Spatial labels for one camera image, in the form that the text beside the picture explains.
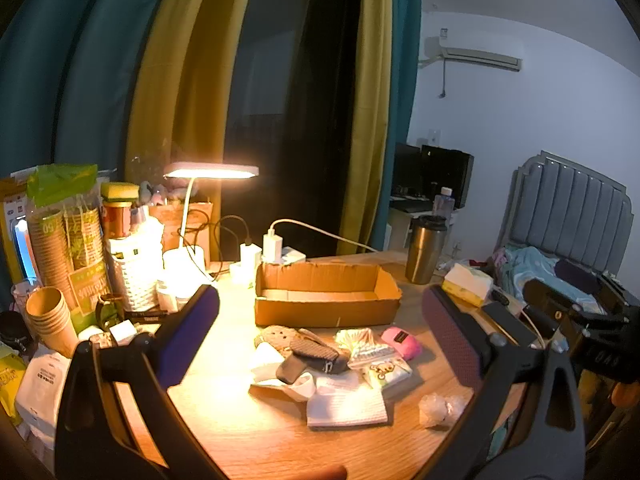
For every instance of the bagged paper cups green label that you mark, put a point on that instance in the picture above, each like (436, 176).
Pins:
(70, 240)

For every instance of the yellow snack packet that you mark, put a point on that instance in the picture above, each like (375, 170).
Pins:
(10, 385)

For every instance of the clear bag of cotton swabs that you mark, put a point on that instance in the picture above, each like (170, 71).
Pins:
(362, 345)

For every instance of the white woven plastic basket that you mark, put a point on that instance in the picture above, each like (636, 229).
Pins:
(134, 275)

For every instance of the white computer desk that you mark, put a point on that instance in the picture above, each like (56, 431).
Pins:
(400, 220)

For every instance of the narrow teal curtain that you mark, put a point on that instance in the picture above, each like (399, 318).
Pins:
(405, 60)

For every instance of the stack of loose paper cups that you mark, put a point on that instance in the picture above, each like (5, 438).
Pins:
(50, 317)

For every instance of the smooth white cloth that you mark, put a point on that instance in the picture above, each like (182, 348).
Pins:
(267, 367)

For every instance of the dark window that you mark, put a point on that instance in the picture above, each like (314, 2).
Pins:
(295, 110)

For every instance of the crumpled clear plastic wrap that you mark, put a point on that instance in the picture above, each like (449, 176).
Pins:
(440, 410)

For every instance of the white resealable pouch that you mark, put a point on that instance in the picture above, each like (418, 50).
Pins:
(42, 390)

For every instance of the steel travel tumbler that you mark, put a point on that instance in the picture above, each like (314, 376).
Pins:
(424, 252)

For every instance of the clear plastic water bottle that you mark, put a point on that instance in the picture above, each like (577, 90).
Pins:
(443, 202)

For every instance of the white desk lamp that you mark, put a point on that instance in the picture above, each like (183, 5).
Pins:
(212, 170)

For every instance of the grey padded bed headboard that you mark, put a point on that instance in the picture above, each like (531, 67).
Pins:
(570, 210)

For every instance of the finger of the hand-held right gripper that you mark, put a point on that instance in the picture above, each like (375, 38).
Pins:
(547, 300)

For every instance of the yellow and green sponge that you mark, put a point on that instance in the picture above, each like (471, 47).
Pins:
(120, 191)

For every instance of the white wall air conditioner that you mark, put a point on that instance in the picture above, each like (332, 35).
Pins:
(475, 52)

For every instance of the white waffle towel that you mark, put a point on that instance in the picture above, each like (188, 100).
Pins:
(347, 402)

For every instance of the glass jar with dark contents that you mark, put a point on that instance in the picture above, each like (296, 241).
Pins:
(117, 220)

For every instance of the pastel plush toys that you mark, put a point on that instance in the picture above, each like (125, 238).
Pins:
(157, 192)

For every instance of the brown cardboard box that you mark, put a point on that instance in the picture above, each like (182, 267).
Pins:
(320, 307)

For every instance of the wide teal curtain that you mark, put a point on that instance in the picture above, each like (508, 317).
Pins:
(65, 60)

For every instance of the black marker pen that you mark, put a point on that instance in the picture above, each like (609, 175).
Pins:
(150, 316)

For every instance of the narrow yellow curtain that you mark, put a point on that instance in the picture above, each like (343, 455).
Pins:
(372, 110)

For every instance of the yellow and white tissue pack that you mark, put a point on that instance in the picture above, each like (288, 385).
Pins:
(467, 282)

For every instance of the green and white packet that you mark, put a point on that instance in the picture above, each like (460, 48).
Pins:
(387, 374)

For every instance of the wide yellow curtain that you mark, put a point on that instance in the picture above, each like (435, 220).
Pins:
(175, 85)

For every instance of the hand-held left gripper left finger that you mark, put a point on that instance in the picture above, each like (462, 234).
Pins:
(192, 335)

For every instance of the dark grey soft pouch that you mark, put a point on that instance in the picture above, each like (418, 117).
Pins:
(312, 357)

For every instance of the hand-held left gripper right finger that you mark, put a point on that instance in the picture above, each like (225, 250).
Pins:
(450, 335)

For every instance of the small white bottles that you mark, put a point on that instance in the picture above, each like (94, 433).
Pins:
(172, 295)

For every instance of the brown round plush toy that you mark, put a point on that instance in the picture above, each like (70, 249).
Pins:
(275, 336)

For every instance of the pink soft roll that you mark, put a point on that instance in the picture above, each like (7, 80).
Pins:
(402, 342)

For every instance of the brown paper bag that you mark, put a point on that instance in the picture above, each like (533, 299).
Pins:
(172, 220)

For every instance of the light blue blanket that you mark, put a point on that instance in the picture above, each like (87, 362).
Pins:
(530, 272)

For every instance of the black computer monitor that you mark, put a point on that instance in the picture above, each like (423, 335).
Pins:
(447, 175)

